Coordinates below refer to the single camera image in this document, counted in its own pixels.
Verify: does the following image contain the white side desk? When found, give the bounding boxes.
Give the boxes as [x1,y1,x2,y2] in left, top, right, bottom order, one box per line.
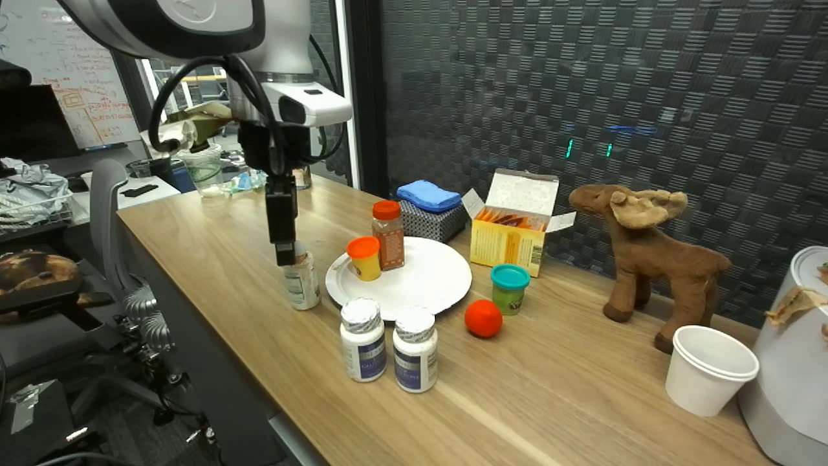
[66,173,184,229]

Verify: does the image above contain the thin black looped cable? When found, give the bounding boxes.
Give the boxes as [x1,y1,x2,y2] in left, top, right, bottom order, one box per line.
[145,54,287,176]

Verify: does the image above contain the brown crumpled tape piece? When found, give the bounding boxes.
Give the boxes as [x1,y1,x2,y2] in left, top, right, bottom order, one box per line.
[762,282,828,328]

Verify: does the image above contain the brown spice jar orange lid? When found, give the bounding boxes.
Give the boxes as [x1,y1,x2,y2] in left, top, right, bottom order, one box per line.
[369,200,408,271]

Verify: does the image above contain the grey cloth pile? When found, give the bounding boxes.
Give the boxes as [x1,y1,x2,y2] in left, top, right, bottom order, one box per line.
[0,156,78,235]

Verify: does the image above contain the small yellow tub orange lid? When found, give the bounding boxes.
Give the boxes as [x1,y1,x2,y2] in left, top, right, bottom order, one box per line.
[343,235,386,284]

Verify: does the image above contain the black wheeled chair base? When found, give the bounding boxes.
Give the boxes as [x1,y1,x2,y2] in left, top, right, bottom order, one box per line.
[48,345,227,466]

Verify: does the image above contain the white paper plate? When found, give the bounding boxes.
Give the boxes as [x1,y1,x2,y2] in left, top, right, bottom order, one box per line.
[324,235,476,323]

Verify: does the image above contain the black metal pole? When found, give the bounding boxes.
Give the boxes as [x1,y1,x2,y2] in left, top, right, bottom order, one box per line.
[111,49,164,164]

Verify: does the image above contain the silver corrugated hose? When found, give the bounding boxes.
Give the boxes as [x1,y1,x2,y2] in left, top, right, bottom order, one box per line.
[114,271,177,357]

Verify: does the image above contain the grey chair back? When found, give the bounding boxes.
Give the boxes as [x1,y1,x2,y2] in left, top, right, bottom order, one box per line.
[88,159,135,296]

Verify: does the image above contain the large white cylindrical container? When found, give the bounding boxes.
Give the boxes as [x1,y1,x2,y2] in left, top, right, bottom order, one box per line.
[738,244,828,466]

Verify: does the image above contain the clear plastic container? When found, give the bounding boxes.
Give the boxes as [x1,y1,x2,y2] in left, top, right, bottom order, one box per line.
[174,146,227,194]

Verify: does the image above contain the small green tub teal lid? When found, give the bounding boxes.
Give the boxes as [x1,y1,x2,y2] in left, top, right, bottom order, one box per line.
[489,262,533,317]

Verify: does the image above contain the open yellow tea box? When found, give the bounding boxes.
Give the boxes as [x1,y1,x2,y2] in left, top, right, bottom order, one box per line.
[457,168,580,279]

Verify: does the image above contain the white window frame post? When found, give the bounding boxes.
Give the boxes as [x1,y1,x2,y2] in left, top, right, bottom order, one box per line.
[333,0,360,190]

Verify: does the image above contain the brown patterned cushion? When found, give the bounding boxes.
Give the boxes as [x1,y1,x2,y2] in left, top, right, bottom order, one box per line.
[0,247,84,317]

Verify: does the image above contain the white paper cup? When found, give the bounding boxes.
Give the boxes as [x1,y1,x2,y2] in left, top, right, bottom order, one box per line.
[661,323,762,420]

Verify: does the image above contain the black monitor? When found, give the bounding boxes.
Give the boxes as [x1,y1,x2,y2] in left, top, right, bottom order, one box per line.
[0,59,84,159]

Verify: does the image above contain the slim cream bottle white cap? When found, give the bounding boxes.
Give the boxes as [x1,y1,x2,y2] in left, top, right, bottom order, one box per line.
[278,253,321,314]

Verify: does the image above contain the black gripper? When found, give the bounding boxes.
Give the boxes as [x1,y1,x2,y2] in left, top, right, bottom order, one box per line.
[260,168,303,268]

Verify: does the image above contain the black phone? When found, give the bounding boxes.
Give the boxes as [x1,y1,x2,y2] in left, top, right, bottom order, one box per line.
[118,180,162,200]

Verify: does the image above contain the clear glass jar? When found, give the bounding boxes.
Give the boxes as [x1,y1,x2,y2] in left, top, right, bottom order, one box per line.
[224,164,269,196]

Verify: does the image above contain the brown plush moose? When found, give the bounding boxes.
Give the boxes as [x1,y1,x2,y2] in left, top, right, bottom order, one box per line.
[566,182,735,356]

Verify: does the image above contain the red toy strawberry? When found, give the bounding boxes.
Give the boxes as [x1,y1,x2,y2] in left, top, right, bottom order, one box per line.
[463,299,505,343]

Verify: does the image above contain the white pill bottle blue label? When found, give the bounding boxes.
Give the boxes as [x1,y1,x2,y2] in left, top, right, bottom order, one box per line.
[390,309,440,397]
[337,299,388,385]

